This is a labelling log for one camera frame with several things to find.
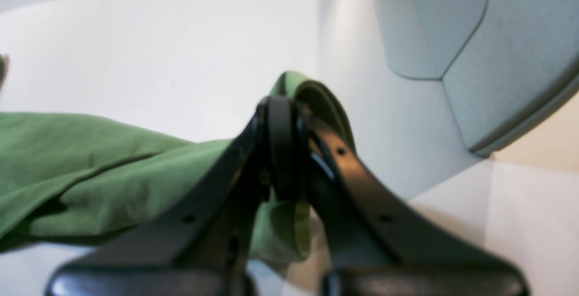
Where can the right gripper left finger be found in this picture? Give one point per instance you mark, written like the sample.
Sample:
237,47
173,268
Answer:
199,246

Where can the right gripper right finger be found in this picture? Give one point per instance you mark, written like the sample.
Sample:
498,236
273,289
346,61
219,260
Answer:
378,245

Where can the grey partition panel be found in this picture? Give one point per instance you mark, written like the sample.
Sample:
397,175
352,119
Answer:
422,40

